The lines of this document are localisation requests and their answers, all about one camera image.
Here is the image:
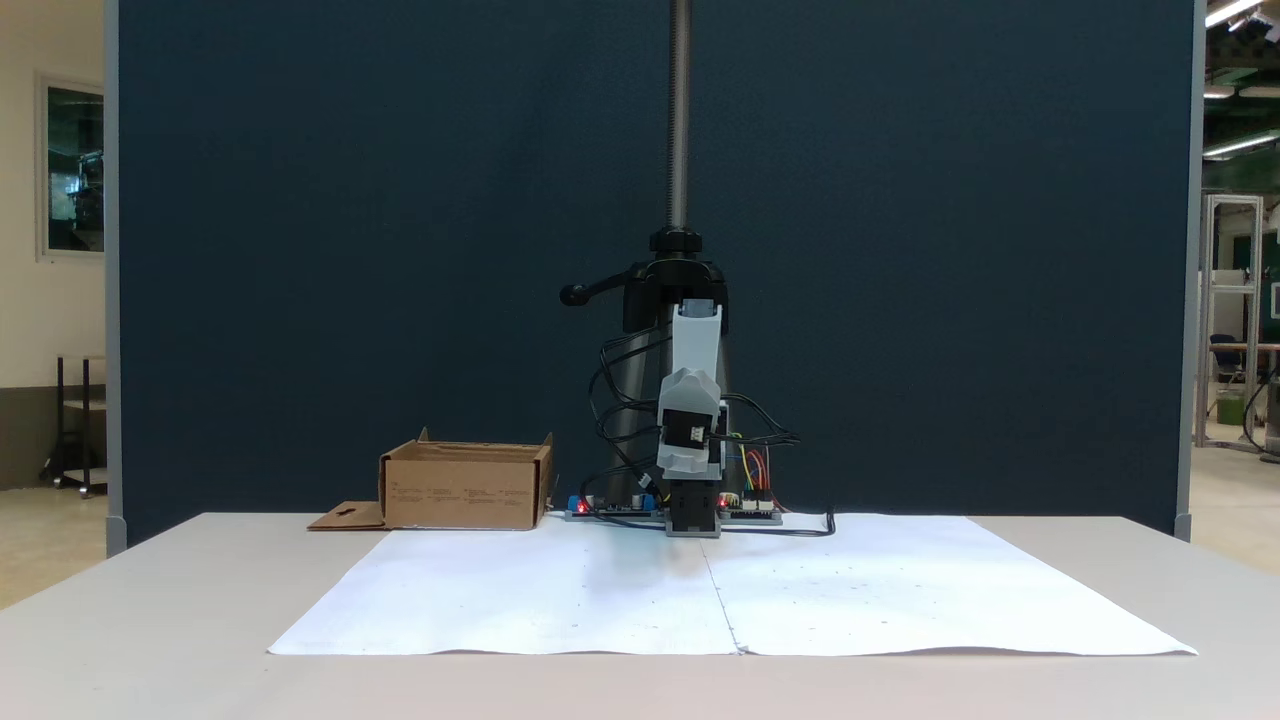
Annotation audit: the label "circuit board with jumper headers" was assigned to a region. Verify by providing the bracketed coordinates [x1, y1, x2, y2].
[720, 490, 784, 526]

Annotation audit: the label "circuit board with blue terminals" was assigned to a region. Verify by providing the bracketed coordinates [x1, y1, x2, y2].
[563, 490, 665, 524]

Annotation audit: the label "white paper sheet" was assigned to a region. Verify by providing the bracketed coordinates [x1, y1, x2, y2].
[267, 514, 1198, 658]

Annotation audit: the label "brown cardboard box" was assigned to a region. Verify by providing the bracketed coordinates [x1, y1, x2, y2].
[308, 428, 556, 532]

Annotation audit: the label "black tripod with metal pole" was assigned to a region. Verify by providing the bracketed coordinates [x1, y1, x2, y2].
[559, 0, 731, 507]

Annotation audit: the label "dark blue partition panel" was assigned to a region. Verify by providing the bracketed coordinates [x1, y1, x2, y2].
[105, 0, 1207, 558]

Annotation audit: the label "blue chair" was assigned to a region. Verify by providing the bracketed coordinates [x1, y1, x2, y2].
[1209, 334, 1253, 387]

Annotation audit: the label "black wheeled cart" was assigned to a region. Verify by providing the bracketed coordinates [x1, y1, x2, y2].
[40, 354, 108, 499]

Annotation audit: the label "coloured jumper wires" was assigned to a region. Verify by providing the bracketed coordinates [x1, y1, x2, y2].
[734, 438, 777, 497]

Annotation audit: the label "black power cable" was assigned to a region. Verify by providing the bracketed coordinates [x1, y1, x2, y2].
[722, 510, 837, 539]

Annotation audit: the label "silver metal frame rack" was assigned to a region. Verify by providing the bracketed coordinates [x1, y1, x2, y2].
[1194, 193, 1267, 451]

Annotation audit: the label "framed wall window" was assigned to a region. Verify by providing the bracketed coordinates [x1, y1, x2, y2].
[36, 72, 106, 263]

